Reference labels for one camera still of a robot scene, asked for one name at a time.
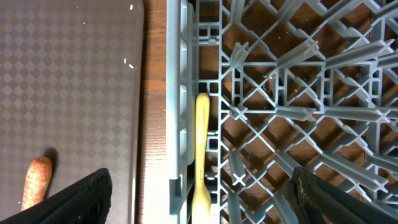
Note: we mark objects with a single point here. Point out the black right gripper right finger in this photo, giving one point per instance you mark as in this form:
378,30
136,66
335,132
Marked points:
314,200

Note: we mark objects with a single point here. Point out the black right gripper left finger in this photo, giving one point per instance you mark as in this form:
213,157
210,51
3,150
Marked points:
85,201

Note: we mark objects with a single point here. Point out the orange carrot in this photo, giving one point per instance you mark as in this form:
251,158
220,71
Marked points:
37,181

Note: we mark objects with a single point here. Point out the yellow plastic spoon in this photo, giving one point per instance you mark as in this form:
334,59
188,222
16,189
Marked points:
201,202

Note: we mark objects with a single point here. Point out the grey dishwasher rack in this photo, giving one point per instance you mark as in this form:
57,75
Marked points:
303,83

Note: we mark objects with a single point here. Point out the dark brown serving tray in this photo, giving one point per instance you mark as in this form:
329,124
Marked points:
70,83

